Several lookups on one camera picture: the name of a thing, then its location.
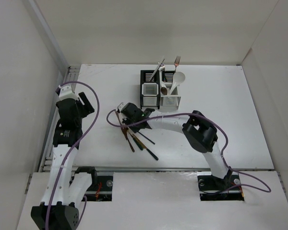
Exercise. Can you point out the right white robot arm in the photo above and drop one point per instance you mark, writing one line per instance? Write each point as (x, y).
(200, 133)

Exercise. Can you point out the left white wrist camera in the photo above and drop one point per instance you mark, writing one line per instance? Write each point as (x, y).
(66, 92)

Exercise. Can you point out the copper rose-gold knife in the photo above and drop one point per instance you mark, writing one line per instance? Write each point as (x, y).
(118, 117)

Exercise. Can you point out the copper rose-gold fork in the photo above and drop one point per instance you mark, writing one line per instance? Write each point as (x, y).
(177, 62)

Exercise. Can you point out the copper rose-gold spoon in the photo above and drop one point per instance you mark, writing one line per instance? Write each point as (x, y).
(125, 131)

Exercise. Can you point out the black chopstick short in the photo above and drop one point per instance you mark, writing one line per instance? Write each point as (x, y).
(146, 138)

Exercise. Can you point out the brown wooden spoon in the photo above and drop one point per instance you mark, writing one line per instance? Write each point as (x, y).
(164, 90)

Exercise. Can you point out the black chopstick long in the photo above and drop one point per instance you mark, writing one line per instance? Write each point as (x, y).
(156, 69)

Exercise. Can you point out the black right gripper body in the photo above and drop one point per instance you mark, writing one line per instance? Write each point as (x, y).
(135, 127)

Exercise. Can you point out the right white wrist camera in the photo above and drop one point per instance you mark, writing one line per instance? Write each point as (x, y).
(120, 107)

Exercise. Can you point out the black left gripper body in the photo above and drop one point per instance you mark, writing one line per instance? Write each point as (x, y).
(83, 108)

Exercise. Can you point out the white slotted utensil container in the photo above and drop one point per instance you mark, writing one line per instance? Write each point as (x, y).
(169, 103)

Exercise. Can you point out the large white ceramic spoon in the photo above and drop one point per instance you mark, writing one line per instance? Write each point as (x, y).
(178, 78)

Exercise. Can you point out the silver steel fork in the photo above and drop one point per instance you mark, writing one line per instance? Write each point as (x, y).
(161, 67)

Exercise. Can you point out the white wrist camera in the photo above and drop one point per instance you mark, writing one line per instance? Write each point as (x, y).
(66, 92)
(120, 107)

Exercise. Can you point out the gold fork black handle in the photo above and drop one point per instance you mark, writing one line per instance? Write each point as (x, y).
(136, 142)

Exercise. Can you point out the gold knife black handle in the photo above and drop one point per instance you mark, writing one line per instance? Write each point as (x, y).
(144, 147)

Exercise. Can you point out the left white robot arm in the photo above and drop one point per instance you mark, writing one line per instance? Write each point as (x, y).
(59, 206)

